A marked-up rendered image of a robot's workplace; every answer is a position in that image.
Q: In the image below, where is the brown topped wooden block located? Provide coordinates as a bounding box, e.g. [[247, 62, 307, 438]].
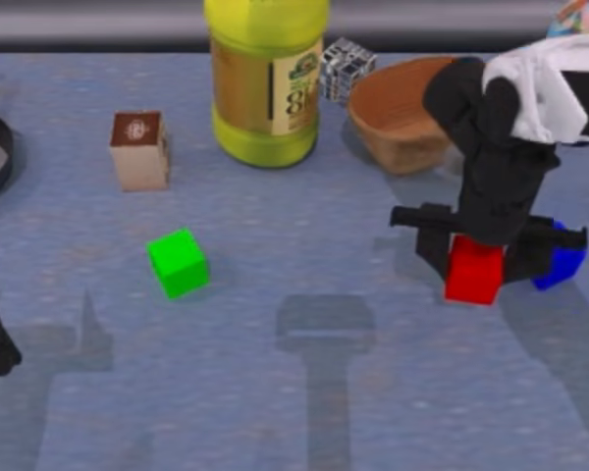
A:
[[108, 111, 170, 193]]

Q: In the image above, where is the brown wooden bowl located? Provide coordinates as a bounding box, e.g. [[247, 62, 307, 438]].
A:
[[348, 57, 466, 177]]

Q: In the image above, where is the silver mirror cube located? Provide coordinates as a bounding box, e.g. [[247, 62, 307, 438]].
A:
[[318, 36, 379, 107]]

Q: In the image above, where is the colourful printed bag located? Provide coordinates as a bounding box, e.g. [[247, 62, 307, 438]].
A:
[[544, 0, 589, 41]]

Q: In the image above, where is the red cube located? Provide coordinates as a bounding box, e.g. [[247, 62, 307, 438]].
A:
[[443, 235, 504, 306]]

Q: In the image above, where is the yellow-green oil bottle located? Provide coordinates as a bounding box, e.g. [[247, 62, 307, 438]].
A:
[[202, 0, 332, 170]]

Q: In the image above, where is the blue cube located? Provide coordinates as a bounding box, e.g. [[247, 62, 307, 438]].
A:
[[529, 220, 589, 291]]

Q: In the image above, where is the green cube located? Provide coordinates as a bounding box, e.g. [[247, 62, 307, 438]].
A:
[[146, 228, 211, 299]]

